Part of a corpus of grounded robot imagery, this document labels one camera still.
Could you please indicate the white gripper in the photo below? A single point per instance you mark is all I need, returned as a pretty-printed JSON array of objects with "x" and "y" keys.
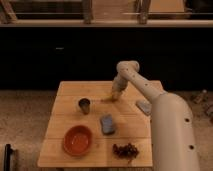
[{"x": 119, "y": 85}]

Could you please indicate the yellow banana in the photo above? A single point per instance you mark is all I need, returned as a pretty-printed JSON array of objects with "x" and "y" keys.
[{"x": 106, "y": 99}]

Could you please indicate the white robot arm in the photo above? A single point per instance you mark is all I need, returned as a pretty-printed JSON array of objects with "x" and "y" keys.
[{"x": 172, "y": 134}]

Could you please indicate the red bowl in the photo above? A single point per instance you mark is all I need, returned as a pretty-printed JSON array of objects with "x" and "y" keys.
[{"x": 77, "y": 140}]

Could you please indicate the blue sponge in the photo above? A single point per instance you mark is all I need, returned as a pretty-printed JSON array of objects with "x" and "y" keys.
[{"x": 107, "y": 124}]

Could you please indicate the grey folded cloth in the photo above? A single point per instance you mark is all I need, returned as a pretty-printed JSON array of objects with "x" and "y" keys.
[{"x": 144, "y": 107}]

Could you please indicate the dark small cup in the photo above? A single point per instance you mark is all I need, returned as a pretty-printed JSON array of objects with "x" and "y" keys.
[{"x": 84, "y": 105}]

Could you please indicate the wooden table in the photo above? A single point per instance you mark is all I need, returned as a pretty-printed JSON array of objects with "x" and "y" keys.
[{"x": 132, "y": 126}]

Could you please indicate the bunch of dark grapes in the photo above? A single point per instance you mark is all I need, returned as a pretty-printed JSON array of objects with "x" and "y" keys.
[{"x": 128, "y": 151}]

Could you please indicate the black object at floor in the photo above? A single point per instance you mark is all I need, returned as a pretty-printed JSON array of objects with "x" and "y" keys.
[{"x": 8, "y": 151}]

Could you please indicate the wooden shelf rail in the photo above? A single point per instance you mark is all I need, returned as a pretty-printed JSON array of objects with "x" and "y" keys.
[{"x": 106, "y": 13}]

